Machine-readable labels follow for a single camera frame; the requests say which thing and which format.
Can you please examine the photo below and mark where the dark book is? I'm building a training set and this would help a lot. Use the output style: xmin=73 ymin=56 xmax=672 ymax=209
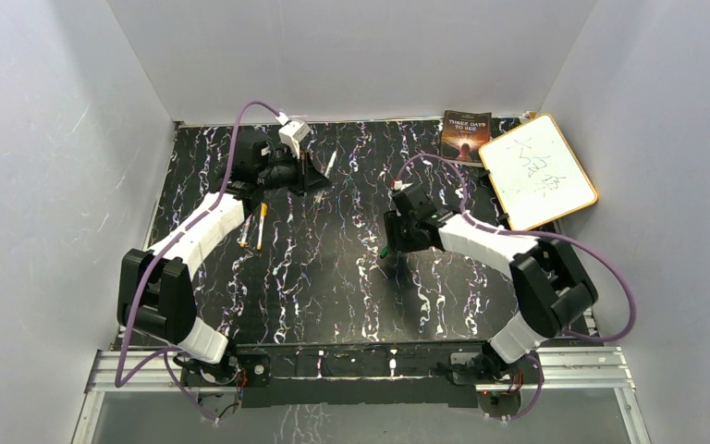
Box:
xmin=438 ymin=110 xmax=492 ymax=167

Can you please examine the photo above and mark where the whiteboard with wooden frame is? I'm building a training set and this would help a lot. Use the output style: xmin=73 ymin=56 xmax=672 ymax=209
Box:
xmin=479 ymin=114 xmax=598 ymax=231

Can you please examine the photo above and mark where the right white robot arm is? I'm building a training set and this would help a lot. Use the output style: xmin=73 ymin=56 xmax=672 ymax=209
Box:
xmin=384 ymin=184 xmax=598 ymax=383

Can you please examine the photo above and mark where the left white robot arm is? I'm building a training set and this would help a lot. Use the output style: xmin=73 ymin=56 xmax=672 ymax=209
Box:
xmin=116 ymin=121 xmax=331 ymax=385

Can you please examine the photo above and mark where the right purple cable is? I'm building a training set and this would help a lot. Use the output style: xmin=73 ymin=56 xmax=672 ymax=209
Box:
xmin=391 ymin=153 xmax=638 ymax=422

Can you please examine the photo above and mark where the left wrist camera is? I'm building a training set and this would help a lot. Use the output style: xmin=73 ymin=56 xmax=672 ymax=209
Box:
xmin=276 ymin=112 xmax=311 ymax=159

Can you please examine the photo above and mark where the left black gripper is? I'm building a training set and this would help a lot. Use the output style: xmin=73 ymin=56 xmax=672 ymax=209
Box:
xmin=258 ymin=146 xmax=333 ymax=199

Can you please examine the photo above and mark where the purple cable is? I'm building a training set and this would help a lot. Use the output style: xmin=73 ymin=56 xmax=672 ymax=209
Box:
xmin=115 ymin=100 xmax=283 ymax=424
xmin=391 ymin=153 xmax=638 ymax=422

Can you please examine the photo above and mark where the white marker pen yellow end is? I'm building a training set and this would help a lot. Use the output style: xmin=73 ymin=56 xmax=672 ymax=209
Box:
xmin=256 ymin=203 xmax=268 ymax=251

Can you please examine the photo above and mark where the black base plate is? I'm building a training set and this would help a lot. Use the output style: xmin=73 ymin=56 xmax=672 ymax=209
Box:
xmin=173 ymin=339 xmax=541 ymax=413

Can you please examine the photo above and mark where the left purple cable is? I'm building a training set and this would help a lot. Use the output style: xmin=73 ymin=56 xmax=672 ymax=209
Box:
xmin=115 ymin=100 xmax=283 ymax=424

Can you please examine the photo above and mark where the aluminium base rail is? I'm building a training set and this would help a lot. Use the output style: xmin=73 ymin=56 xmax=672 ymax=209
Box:
xmin=73 ymin=343 xmax=650 ymax=443

